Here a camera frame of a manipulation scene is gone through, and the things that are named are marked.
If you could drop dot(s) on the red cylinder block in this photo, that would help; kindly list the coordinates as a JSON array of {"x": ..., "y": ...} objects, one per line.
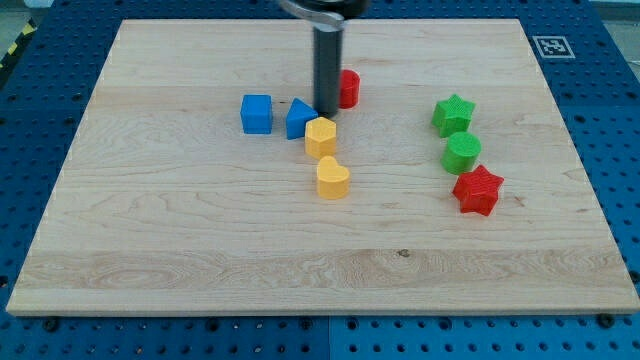
[{"x": 349, "y": 89}]

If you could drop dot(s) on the black robot arm flange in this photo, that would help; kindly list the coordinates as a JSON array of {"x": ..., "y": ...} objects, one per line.
[{"x": 327, "y": 13}]

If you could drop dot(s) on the green star block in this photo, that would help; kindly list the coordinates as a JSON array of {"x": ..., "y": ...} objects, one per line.
[{"x": 452, "y": 115}]

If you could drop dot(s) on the red star block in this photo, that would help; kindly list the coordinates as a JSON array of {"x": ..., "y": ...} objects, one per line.
[{"x": 478, "y": 191}]

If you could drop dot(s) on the yellow heart block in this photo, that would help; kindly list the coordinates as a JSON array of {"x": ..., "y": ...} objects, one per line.
[{"x": 332, "y": 179}]

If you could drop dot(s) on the yellow hexagon block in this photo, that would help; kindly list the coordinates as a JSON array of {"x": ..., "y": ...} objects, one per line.
[{"x": 320, "y": 137}]

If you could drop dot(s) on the blue triangle block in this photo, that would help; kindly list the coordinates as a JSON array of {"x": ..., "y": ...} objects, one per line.
[{"x": 298, "y": 115}]

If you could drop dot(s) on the blue cube block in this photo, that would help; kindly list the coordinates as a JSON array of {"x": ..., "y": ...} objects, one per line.
[{"x": 256, "y": 114}]

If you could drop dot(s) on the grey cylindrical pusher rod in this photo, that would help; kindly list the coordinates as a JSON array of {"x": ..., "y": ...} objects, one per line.
[{"x": 327, "y": 60}]

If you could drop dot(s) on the green cylinder block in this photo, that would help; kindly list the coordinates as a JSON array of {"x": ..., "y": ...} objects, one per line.
[{"x": 461, "y": 152}]

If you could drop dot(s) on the wooden board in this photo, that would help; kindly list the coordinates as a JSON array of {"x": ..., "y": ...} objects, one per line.
[{"x": 165, "y": 207}]

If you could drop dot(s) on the white fiducial marker tag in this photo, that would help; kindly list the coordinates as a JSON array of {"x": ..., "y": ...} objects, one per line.
[{"x": 553, "y": 47}]

